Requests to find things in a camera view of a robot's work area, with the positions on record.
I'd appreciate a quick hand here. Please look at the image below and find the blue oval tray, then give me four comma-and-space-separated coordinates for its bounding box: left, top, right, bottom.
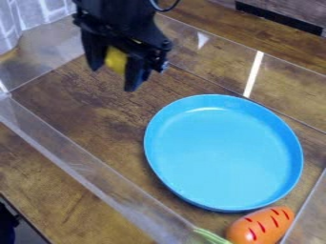
144, 94, 305, 212

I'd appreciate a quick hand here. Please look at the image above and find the dark object at lower left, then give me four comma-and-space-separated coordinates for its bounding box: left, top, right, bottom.
0, 202, 19, 244

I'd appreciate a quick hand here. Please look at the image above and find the black cable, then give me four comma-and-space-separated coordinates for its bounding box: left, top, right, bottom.
148, 0, 183, 13

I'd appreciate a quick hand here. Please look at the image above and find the yellow toy lemon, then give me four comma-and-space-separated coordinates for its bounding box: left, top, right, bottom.
104, 47, 127, 74

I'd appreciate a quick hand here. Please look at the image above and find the white patterned curtain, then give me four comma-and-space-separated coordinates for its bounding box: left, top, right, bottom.
0, 0, 75, 55

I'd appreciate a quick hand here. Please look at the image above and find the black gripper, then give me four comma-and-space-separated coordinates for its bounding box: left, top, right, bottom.
72, 0, 174, 92

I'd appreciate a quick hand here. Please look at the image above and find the orange toy carrot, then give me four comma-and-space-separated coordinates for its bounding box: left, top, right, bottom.
194, 206, 294, 244

